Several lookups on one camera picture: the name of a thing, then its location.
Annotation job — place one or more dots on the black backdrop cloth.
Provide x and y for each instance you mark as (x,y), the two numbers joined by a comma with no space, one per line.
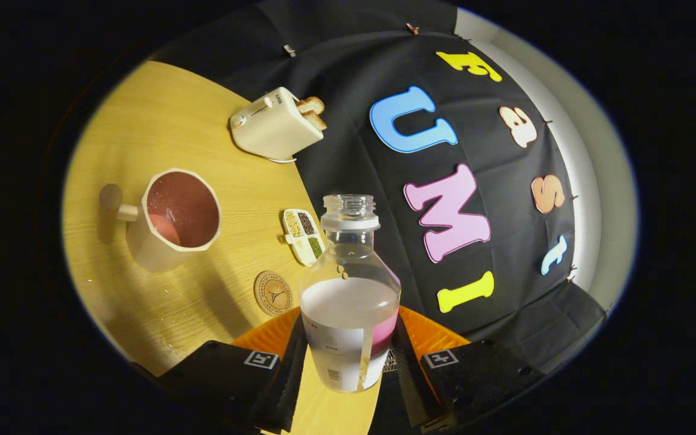
(348,60)

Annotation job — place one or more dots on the pink clip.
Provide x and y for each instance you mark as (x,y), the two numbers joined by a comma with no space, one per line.
(412,28)

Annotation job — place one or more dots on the cream toaster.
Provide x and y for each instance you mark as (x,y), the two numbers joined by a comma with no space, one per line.
(272,127)

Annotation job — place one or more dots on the white clip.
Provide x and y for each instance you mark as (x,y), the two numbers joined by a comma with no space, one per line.
(289,50)

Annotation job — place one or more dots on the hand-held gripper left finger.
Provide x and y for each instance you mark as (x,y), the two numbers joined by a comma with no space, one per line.
(290,386)

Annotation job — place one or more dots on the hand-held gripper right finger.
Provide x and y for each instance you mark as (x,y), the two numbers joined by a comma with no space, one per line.
(411,386)

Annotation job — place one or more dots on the white divided grain dish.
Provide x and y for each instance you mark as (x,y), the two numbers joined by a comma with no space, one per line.
(302,238)

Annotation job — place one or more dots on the wooden table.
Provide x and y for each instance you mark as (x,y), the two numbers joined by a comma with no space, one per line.
(161,127)

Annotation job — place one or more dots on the round wooden coaster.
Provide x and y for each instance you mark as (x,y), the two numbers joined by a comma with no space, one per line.
(272,293)

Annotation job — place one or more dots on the clear juice bottle white label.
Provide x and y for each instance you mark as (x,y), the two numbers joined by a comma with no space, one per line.
(348,314)

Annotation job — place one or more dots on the toast slice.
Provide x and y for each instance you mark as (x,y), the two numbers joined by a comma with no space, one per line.
(318,121)
(312,105)

